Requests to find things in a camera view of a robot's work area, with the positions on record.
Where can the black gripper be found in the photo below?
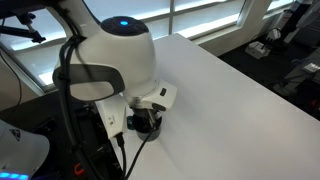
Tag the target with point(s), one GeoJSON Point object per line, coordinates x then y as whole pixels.
{"type": "Point", "coordinates": [144, 115]}

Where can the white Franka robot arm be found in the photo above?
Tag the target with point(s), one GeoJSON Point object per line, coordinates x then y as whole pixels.
{"type": "Point", "coordinates": [133, 56]}

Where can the dark teal mug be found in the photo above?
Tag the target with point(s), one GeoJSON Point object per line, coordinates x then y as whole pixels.
{"type": "Point", "coordinates": [148, 136]}

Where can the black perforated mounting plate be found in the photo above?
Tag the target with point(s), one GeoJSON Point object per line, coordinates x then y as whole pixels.
{"type": "Point", "coordinates": [90, 150]}

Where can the white floor device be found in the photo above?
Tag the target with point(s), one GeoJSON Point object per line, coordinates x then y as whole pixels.
{"type": "Point", "coordinates": [257, 50]}

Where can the grey office chair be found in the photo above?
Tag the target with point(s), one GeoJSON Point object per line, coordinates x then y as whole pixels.
{"type": "Point", "coordinates": [298, 71]}

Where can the white wrist camera mount plate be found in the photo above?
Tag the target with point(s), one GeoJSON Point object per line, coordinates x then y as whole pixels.
{"type": "Point", "coordinates": [111, 116]}

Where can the white window frame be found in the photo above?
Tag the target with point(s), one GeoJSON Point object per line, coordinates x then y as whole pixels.
{"type": "Point", "coordinates": [171, 15]}

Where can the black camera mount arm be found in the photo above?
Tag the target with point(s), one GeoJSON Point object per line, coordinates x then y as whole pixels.
{"type": "Point", "coordinates": [26, 31]}

